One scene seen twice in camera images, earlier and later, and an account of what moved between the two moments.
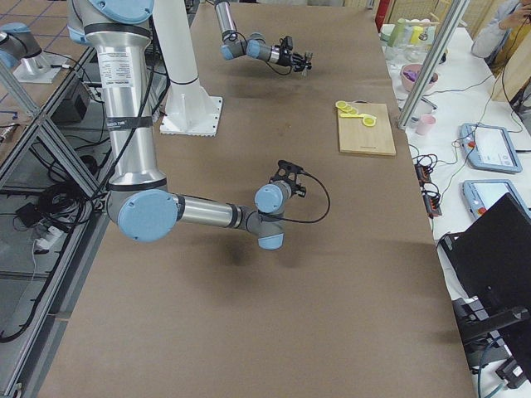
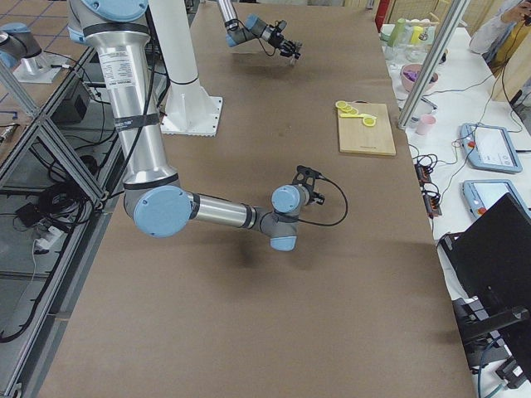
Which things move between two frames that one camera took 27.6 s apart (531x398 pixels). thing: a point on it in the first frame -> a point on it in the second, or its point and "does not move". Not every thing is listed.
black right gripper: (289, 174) -> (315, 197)
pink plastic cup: (426, 122) does not move
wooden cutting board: (357, 138) does not move
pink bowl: (410, 74) does not move
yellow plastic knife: (353, 115) does not move
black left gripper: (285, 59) -> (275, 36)
